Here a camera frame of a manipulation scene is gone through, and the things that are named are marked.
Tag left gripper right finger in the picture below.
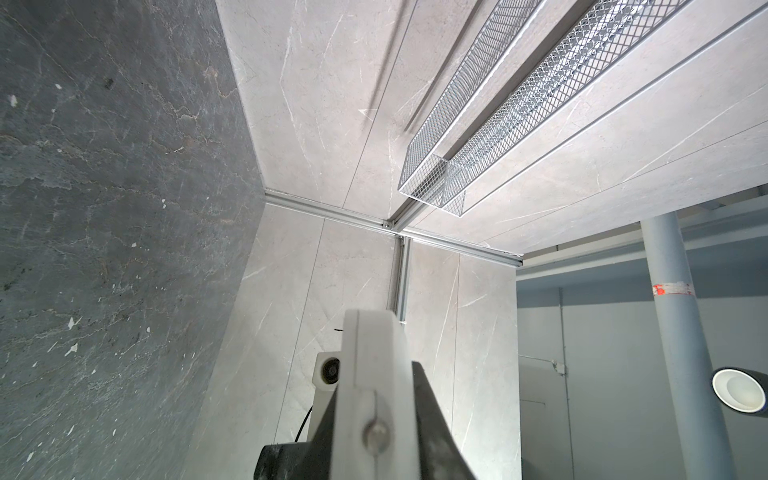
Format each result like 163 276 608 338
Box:
411 361 475 480

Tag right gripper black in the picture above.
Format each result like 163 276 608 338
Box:
253 442 309 480

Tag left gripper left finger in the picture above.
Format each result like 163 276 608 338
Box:
289 392 337 480

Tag white remote control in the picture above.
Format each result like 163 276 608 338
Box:
329 310 421 479

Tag grey vertical pipe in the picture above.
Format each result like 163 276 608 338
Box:
641 212 737 479

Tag round ceiling lamp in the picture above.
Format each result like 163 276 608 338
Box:
711 367 767 418

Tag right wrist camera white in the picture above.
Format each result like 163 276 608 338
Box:
307 351 340 441

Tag white wire mesh basket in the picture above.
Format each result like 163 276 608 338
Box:
398 1 683 217

